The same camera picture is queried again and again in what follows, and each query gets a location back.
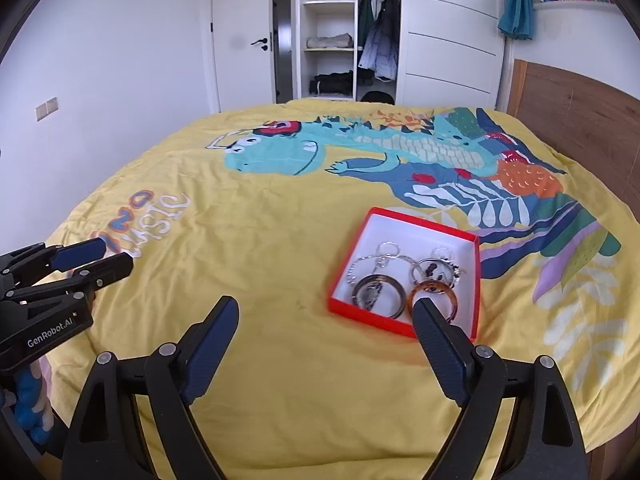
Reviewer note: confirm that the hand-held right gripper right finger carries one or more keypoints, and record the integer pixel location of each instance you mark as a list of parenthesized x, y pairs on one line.
[(440, 355)]

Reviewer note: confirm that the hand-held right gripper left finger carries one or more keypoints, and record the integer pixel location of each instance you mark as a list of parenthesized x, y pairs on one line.
[(210, 355)]

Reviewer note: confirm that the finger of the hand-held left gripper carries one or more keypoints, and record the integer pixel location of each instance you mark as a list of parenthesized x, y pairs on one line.
[(107, 270), (80, 254)]

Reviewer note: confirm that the orange bangle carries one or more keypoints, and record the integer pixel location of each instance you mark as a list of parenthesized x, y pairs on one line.
[(432, 286)]

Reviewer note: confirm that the dark brown bangle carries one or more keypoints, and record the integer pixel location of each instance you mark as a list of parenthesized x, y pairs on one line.
[(397, 300)]

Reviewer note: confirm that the red jewelry box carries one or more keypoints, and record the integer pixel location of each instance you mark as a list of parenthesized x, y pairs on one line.
[(372, 240)]

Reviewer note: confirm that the person's left hand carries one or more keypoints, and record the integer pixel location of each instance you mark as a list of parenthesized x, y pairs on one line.
[(30, 410)]

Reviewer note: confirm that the yellow dinosaur printed blanket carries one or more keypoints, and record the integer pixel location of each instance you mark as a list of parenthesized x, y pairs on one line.
[(250, 260)]

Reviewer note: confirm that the white door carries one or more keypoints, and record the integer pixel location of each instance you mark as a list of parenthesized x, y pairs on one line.
[(240, 75)]

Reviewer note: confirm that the black bag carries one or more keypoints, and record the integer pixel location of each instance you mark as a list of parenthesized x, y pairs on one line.
[(376, 96)]

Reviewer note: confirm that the wooden headboard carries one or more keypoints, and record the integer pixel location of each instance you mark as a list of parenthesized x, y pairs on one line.
[(575, 110)]

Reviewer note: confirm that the folded black clothes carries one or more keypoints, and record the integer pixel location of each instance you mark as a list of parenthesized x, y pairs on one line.
[(332, 84)]

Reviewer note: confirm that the light grey hanging coat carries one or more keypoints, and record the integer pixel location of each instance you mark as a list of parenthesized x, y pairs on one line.
[(377, 57)]

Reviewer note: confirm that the folded beige clothes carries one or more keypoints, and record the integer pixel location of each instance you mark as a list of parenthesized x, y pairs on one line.
[(330, 41)]

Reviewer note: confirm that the white wardrobe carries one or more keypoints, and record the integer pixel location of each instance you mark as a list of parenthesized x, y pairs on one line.
[(450, 25)]

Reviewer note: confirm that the dark hanging jacket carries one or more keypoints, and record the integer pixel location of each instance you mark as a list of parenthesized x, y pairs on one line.
[(385, 15)]

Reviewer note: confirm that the teal curtain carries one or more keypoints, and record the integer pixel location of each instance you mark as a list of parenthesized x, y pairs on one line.
[(517, 0)]

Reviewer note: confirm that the wall light switch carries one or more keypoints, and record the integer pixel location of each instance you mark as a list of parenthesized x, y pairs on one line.
[(47, 108)]

